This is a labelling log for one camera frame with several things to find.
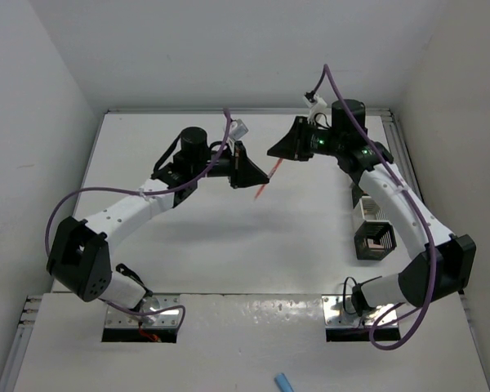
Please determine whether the metal base plate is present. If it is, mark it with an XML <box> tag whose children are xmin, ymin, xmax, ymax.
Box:
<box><xmin>105</xmin><ymin>293</ymin><xmax>185</xmax><ymax>329</ymax></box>
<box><xmin>322</xmin><ymin>295</ymin><xmax>394</xmax><ymax>330</ymax></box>

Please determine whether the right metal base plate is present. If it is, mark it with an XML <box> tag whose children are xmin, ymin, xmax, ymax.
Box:
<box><xmin>322</xmin><ymin>295</ymin><xmax>394</xmax><ymax>330</ymax></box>

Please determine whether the white slotted container near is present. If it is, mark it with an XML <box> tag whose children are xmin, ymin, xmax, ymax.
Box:
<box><xmin>352</xmin><ymin>195</ymin><xmax>389</xmax><ymax>232</ymax></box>

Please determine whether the blue marker on ledge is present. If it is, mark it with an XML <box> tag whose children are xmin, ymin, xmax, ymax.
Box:
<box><xmin>274</xmin><ymin>372</ymin><xmax>294</xmax><ymax>392</ymax></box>

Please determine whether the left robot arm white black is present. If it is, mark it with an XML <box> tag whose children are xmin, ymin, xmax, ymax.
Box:
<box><xmin>47</xmin><ymin>120</ymin><xmax>270</xmax><ymax>311</ymax></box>

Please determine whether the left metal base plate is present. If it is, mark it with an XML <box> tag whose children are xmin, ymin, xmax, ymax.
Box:
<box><xmin>105</xmin><ymin>293</ymin><xmax>185</xmax><ymax>329</ymax></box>

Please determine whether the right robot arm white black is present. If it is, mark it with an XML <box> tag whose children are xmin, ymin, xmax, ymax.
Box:
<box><xmin>267</xmin><ymin>99</ymin><xmax>476</xmax><ymax>315</ymax></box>

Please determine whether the purple cable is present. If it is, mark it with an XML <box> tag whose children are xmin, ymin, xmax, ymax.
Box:
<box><xmin>314</xmin><ymin>64</ymin><xmax>439</xmax><ymax>351</ymax></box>
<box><xmin>44</xmin><ymin>108</ymin><xmax>234</xmax><ymax>327</ymax></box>

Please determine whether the black hexagonal mesh container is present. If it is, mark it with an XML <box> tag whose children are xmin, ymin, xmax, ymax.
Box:
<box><xmin>354</xmin><ymin>221</ymin><xmax>397</xmax><ymax>261</ymax></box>

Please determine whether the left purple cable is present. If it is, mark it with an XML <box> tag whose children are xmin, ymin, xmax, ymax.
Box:
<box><xmin>44</xmin><ymin>108</ymin><xmax>234</xmax><ymax>327</ymax></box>

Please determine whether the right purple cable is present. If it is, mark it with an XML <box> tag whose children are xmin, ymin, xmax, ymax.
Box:
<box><xmin>314</xmin><ymin>64</ymin><xmax>439</xmax><ymax>351</ymax></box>

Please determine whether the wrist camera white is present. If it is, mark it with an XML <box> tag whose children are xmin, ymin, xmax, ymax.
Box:
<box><xmin>229</xmin><ymin>118</ymin><xmax>249</xmax><ymax>141</ymax></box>
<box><xmin>303</xmin><ymin>91</ymin><xmax>327</xmax><ymax>123</ymax></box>

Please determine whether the black mesh container far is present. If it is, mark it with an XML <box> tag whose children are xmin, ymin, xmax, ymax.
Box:
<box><xmin>351</xmin><ymin>184</ymin><xmax>365</xmax><ymax>208</ymax></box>

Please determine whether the orange pen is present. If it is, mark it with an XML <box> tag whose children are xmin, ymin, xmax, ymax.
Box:
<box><xmin>253</xmin><ymin>159</ymin><xmax>283</xmax><ymax>200</ymax></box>

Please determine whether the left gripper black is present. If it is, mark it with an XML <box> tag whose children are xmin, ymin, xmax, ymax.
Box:
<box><xmin>191</xmin><ymin>140</ymin><xmax>269</xmax><ymax>189</ymax></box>

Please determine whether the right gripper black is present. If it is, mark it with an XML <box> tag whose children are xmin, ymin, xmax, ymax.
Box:
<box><xmin>268</xmin><ymin>116</ymin><xmax>344</xmax><ymax>162</ymax></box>

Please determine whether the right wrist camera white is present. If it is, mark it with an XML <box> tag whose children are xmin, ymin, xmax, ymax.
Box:
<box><xmin>303</xmin><ymin>91</ymin><xmax>327</xmax><ymax>123</ymax></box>

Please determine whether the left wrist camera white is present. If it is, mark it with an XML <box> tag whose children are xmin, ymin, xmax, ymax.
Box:
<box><xmin>229</xmin><ymin>118</ymin><xmax>249</xmax><ymax>141</ymax></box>

